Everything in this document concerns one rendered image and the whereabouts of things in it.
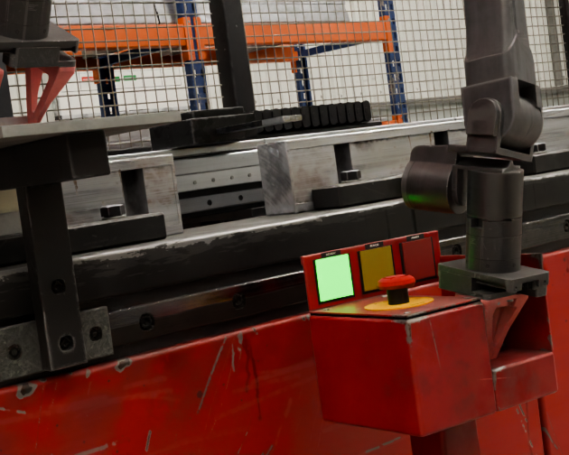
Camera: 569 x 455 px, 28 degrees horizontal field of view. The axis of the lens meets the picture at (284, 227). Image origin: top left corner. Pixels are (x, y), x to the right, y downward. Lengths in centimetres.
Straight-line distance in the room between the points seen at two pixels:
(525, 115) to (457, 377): 27
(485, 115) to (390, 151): 45
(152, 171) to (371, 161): 36
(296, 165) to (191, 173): 26
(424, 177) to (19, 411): 47
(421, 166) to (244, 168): 57
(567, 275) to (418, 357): 60
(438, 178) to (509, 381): 22
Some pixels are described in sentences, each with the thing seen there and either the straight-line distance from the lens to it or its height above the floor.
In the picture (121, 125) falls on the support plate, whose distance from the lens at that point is 101.
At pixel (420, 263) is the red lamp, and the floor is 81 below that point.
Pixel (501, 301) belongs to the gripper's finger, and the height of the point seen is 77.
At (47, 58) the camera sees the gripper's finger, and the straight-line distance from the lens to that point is 111.
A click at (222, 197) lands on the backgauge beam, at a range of 171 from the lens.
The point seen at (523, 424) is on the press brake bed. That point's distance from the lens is 160.
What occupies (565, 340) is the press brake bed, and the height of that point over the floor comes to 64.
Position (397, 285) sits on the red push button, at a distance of 116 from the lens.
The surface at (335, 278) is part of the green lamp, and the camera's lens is 123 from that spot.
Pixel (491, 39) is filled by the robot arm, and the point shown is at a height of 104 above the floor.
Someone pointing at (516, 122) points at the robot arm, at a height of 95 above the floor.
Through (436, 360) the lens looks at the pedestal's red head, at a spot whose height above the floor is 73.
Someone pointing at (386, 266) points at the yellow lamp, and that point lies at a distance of 127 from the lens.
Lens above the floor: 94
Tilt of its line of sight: 3 degrees down
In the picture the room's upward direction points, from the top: 8 degrees counter-clockwise
